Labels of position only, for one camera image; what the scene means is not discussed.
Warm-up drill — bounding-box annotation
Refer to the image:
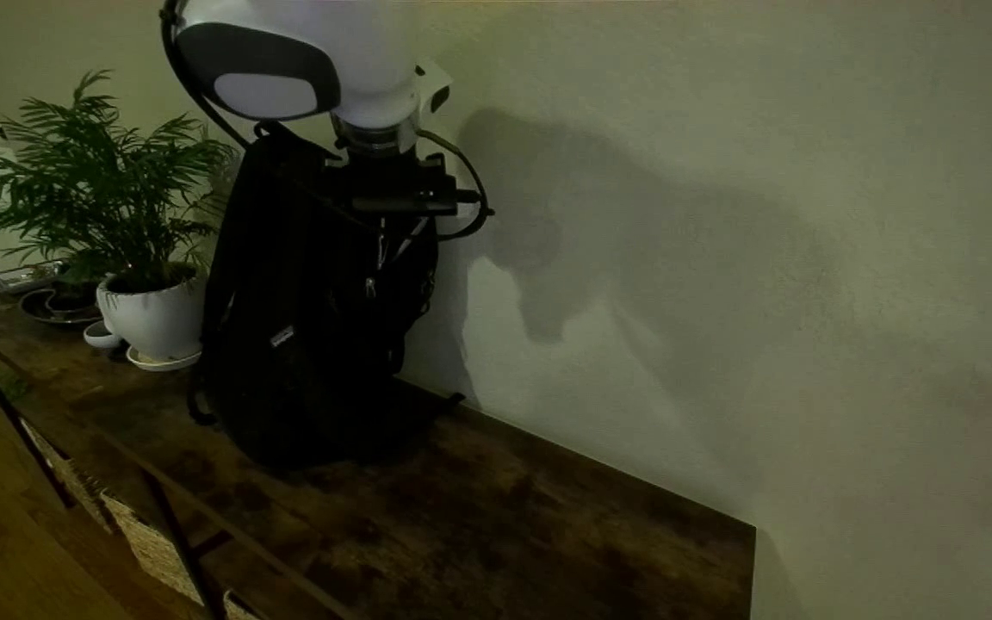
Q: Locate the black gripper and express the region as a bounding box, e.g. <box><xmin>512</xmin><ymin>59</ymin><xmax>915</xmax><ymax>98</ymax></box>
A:
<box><xmin>338</xmin><ymin>140</ymin><xmax>490</xmax><ymax>237</ymax></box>

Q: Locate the black backpack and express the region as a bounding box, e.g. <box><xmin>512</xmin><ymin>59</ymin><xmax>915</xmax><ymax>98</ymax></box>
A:
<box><xmin>186</xmin><ymin>121</ymin><xmax>464</xmax><ymax>475</ymax></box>

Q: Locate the white plant pot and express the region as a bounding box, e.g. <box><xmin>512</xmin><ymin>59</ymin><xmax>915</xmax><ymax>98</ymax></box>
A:
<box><xmin>93</xmin><ymin>264</ymin><xmax>210</xmax><ymax>375</ymax></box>

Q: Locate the green palm houseplant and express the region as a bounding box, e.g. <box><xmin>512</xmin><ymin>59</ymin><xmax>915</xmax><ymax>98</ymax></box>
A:
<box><xmin>0</xmin><ymin>65</ymin><xmax>236</xmax><ymax>293</ymax></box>

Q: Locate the small white dish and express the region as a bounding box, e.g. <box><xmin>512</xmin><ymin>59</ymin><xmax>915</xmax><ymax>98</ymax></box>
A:
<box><xmin>80</xmin><ymin>321</ymin><xmax>127</xmax><ymax>351</ymax></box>

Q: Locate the dark round planter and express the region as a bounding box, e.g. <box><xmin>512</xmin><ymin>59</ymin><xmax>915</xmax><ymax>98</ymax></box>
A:
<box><xmin>0</xmin><ymin>267</ymin><xmax>101</xmax><ymax>326</ymax></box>

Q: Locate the white floor rug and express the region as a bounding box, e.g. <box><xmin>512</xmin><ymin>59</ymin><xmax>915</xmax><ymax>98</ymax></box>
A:
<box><xmin>40</xmin><ymin>452</ymin><xmax>259</xmax><ymax>620</ymax></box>

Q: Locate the black metal table frame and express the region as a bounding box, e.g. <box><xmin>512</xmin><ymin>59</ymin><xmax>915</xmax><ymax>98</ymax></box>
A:
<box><xmin>0</xmin><ymin>315</ymin><xmax>235</xmax><ymax>620</ymax></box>

